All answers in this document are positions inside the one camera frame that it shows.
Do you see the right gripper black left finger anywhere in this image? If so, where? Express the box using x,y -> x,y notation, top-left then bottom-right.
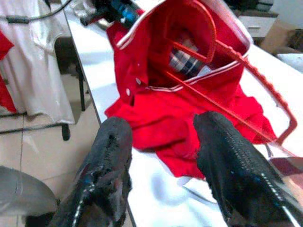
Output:
48,117 -> 133,227

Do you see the red plastic hanger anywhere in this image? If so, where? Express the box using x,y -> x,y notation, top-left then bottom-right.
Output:
162,0 -> 298,145

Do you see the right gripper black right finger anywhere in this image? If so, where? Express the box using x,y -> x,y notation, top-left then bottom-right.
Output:
193,111 -> 303,227

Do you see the plain red polo shirt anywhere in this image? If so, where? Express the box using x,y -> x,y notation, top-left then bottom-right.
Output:
0,30 -> 18,114

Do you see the white T-shirt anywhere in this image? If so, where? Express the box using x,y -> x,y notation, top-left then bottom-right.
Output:
0,0 -> 76,125

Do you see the red shirt white trim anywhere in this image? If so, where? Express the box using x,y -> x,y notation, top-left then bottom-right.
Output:
105,0 -> 278,178

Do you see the black chrome clothes rack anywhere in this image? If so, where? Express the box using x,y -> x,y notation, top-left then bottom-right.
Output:
0,111 -> 71,142

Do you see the plain cardboard box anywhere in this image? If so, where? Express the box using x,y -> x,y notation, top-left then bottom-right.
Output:
260,20 -> 298,55

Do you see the white drawer unit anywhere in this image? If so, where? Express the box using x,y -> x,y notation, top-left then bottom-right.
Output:
238,15 -> 277,38

